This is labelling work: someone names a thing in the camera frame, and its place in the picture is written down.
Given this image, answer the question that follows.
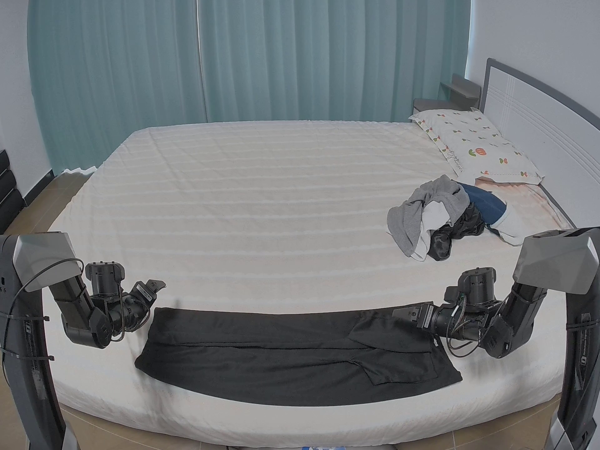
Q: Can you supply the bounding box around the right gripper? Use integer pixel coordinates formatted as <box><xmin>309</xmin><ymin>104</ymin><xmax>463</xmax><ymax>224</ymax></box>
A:
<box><xmin>392</xmin><ymin>303</ymin><xmax>458</xmax><ymax>338</ymax></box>

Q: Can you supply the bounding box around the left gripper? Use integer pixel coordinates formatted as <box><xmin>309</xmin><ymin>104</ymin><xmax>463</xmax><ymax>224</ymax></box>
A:
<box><xmin>123</xmin><ymin>278</ymin><xmax>166</xmax><ymax>332</ymax></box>

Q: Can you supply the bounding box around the black T-shirt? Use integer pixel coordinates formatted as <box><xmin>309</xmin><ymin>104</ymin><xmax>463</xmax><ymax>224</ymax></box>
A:
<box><xmin>134</xmin><ymin>305</ymin><xmax>463</xmax><ymax>404</ymax></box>

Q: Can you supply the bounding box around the pile of clothes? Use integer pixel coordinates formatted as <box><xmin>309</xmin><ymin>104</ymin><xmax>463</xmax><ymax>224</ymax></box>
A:
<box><xmin>387</xmin><ymin>174</ymin><xmax>526</xmax><ymax>262</ymax></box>

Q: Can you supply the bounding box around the bed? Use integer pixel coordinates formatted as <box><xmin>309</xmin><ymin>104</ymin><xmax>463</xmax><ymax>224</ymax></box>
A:
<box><xmin>42</xmin><ymin>58</ymin><xmax>600</xmax><ymax>449</ymax></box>

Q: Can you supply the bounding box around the black chest of drawers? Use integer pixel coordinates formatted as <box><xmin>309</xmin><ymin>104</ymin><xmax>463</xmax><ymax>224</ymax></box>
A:
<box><xmin>0</xmin><ymin>149</ymin><xmax>24</xmax><ymax>235</ymax></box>

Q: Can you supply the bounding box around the white printed pillow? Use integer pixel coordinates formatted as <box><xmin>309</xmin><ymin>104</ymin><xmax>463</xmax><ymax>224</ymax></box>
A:
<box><xmin>408</xmin><ymin>108</ymin><xmax>546</xmax><ymax>184</ymax></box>

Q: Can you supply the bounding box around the blue-green curtain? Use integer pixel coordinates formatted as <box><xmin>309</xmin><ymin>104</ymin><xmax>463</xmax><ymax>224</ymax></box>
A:
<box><xmin>197</xmin><ymin>0</ymin><xmax>472</xmax><ymax>123</ymax></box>
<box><xmin>28</xmin><ymin>0</ymin><xmax>207</xmax><ymax>174</ymax></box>

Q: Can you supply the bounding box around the grey bedside table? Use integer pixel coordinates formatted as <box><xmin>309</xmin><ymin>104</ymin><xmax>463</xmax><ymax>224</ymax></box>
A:
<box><xmin>412</xmin><ymin>74</ymin><xmax>482</xmax><ymax>111</ymax></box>

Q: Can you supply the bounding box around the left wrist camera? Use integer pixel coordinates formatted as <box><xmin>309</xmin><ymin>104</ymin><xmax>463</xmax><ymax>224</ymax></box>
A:
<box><xmin>85</xmin><ymin>262</ymin><xmax>126</xmax><ymax>299</ymax></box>

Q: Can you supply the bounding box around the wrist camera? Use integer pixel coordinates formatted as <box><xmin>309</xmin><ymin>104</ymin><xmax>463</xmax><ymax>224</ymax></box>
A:
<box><xmin>85</xmin><ymin>262</ymin><xmax>126</xmax><ymax>299</ymax></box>
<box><xmin>457</xmin><ymin>267</ymin><xmax>498</xmax><ymax>307</ymax></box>

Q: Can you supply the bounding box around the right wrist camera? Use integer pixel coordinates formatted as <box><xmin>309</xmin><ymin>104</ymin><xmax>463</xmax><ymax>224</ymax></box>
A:
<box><xmin>457</xmin><ymin>267</ymin><xmax>498</xmax><ymax>307</ymax></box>

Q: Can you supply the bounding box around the black cable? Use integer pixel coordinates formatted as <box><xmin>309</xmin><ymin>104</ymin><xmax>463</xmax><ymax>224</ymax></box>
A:
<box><xmin>9</xmin><ymin>258</ymin><xmax>86</xmax><ymax>320</ymax></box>

